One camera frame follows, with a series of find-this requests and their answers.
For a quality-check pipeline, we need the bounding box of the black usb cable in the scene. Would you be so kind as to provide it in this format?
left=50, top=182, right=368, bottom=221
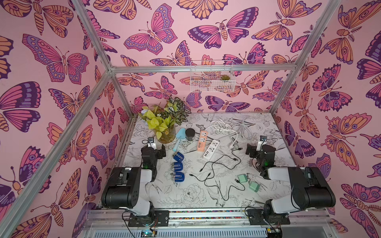
left=189, top=169, right=246, bottom=202
left=198, top=145, right=242, bottom=173

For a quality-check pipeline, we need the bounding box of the orange power strip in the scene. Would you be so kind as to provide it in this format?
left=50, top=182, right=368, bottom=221
left=197, top=131, right=208, bottom=152

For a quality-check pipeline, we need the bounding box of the white power strip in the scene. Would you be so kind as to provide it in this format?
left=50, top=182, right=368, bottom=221
left=203, top=140, right=220, bottom=160

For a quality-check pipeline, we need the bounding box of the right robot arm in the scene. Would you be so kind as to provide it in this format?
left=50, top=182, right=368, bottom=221
left=245, top=144, right=336, bottom=226

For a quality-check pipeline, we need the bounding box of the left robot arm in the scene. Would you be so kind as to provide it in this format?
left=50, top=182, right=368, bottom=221
left=101, top=145, right=168, bottom=227

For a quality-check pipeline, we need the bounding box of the green charger adapter right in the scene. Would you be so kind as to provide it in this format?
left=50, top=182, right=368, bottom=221
left=249, top=181, right=261, bottom=192

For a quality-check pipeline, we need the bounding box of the green charger adapter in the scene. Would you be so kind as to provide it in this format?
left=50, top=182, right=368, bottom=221
left=249, top=181, right=261, bottom=192
left=238, top=174, right=249, bottom=183

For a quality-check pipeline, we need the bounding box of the green charger adapter left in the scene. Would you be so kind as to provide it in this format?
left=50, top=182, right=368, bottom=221
left=238, top=174, right=249, bottom=183

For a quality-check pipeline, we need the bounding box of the blue clip bottom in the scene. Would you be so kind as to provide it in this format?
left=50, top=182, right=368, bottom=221
left=172, top=172, right=185, bottom=182

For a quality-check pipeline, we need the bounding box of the potted green plant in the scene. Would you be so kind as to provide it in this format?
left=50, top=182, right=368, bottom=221
left=139, top=97, right=191, bottom=144

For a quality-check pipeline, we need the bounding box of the small succulent in basket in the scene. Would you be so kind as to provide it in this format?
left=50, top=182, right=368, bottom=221
left=220, top=75, right=231, bottom=81

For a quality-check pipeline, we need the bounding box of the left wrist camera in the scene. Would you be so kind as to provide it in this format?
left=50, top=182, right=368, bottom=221
left=147, top=137, right=157, bottom=150

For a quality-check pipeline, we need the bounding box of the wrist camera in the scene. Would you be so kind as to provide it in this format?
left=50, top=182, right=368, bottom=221
left=147, top=137, right=157, bottom=150
left=257, top=135, right=267, bottom=151

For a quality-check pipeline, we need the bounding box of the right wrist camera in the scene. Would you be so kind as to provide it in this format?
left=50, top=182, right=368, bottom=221
left=257, top=135, right=267, bottom=151

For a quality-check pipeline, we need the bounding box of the white coiled cable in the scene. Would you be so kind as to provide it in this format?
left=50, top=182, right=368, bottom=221
left=205, top=118, right=257, bottom=143

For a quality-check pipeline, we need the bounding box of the white wire basket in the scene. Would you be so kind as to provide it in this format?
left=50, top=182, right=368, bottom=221
left=189, top=64, right=236, bottom=94

